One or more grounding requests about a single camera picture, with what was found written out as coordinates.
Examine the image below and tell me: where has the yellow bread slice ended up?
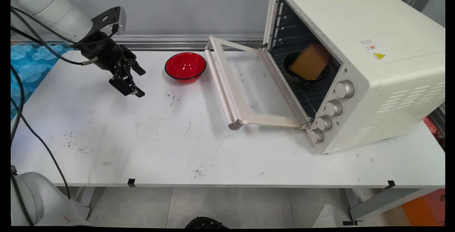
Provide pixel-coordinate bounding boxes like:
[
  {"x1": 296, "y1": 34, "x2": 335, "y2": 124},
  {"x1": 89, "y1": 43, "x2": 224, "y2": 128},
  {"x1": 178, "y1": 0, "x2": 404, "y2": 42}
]
[{"x1": 288, "y1": 43, "x2": 331, "y2": 81}]

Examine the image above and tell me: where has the aluminium rail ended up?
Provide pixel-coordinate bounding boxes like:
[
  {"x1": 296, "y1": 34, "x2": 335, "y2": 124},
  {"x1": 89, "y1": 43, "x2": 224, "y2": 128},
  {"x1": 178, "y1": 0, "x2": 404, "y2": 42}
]
[{"x1": 11, "y1": 34, "x2": 266, "y2": 52}]

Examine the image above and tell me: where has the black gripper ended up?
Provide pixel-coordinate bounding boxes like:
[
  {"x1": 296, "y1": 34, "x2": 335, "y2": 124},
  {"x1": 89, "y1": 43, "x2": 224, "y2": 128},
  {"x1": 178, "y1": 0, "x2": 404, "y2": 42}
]
[{"x1": 75, "y1": 32, "x2": 146, "y2": 98}]

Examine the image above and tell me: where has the cream toaster oven body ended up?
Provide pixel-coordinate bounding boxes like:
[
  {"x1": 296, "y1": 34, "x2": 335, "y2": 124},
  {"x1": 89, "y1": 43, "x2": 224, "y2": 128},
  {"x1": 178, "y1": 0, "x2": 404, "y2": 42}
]
[{"x1": 262, "y1": 0, "x2": 445, "y2": 155}]

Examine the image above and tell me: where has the orange box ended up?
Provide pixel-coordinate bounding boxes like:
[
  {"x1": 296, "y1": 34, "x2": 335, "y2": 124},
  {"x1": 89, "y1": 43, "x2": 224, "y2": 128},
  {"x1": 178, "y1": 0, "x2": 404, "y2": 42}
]
[{"x1": 401, "y1": 188, "x2": 445, "y2": 227}]

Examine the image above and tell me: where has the thin black camera cable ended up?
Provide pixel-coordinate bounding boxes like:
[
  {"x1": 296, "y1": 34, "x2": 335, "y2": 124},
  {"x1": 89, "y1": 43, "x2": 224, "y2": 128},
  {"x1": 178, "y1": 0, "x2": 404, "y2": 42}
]
[{"x1": 11, "y1": 25, "x2": 119, "y2": 144}]

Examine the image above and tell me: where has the grey table leg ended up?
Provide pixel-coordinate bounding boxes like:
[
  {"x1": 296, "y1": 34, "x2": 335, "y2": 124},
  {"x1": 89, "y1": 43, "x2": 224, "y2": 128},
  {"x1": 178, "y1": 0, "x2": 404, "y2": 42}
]
[{"x1": 75, "y1": 187, "x2": 97, "y2": 221}]

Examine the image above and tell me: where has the black wire oven rack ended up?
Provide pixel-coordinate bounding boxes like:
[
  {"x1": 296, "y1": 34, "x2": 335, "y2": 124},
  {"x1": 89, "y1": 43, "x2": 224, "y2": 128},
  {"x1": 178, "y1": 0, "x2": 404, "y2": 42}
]
[{"x1": 270, "y1": 40, "x2": 340, "y2": 119}]

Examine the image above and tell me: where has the large silver oven knob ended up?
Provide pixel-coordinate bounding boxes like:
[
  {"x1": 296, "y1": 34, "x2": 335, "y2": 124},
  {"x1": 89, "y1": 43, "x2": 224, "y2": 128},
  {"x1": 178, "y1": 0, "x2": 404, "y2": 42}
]
[{"x1": 334, "y1": 80, "x2": 355, "y2": 99}]

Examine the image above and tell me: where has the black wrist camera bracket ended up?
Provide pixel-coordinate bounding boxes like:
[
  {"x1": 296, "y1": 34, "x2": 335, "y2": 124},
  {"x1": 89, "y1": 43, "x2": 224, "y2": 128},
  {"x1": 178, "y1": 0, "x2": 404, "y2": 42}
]
[{"x1": 91, "y1": 6, "x2": 127, "y2": 36}]

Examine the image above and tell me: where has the black round object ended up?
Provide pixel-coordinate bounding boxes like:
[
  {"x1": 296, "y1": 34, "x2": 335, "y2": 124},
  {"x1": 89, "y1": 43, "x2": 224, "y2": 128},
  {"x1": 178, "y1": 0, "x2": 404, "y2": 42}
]
[{"x1": 184, "y1": 216, "x2": 229, "y2": 229}]

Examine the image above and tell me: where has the black cable with silver plug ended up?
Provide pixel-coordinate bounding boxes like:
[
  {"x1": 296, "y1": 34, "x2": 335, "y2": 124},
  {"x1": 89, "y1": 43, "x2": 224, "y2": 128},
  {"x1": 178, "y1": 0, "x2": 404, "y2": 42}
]
[{"x1": 11, "y1": 6, "x2": 99, "y2": 200}]

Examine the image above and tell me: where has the white printed label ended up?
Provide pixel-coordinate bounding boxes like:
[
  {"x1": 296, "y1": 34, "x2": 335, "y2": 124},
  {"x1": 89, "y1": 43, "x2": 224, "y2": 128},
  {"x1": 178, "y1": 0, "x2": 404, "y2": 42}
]
[{"x1": 359, "y1": 39, "x2": 378, "y2": 52}]

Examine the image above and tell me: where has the red glossy bowl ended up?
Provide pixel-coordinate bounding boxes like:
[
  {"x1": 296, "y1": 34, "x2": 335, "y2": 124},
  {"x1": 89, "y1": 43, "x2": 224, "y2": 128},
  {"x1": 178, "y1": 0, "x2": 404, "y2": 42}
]
[{"x1": 164, "y1": 52, "x2": 207, "y2": 84}]

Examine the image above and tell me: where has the cream glass oven door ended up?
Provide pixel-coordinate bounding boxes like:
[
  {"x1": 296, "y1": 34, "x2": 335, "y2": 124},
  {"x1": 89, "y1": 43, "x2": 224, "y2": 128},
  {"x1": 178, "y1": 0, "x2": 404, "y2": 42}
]
[{"x1": 205, "y1": 36, "x2": 314, "y2": 131}]

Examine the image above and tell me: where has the black plate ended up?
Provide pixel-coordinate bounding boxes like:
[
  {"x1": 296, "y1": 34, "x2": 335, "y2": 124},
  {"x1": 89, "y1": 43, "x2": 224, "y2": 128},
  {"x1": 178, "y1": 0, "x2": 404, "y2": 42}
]
[{"x1": 283, "y1": 51, "x2": 331, "y2": 85}]

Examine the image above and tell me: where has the blue bubble mat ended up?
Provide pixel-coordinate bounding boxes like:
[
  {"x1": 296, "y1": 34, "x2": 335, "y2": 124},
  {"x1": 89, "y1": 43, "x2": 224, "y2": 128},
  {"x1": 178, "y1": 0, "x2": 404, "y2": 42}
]
[{"x1": 11, "y1": 43, "x2": 74, "y2": 119}]

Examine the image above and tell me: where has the grey table leg brace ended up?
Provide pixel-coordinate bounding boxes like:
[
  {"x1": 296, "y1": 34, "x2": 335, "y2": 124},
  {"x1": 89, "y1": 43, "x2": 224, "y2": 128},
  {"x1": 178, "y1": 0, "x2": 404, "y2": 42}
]
[{"x1": 348, "y1": 188, "x2": 429, "y2": 222}]

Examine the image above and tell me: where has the red patterned object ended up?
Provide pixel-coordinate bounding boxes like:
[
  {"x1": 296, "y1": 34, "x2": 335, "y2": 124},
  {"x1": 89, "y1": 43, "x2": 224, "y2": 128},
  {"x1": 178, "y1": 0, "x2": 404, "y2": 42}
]
[{"x1": 423, "y1": 116, "x2": 445, "y2": 148}]

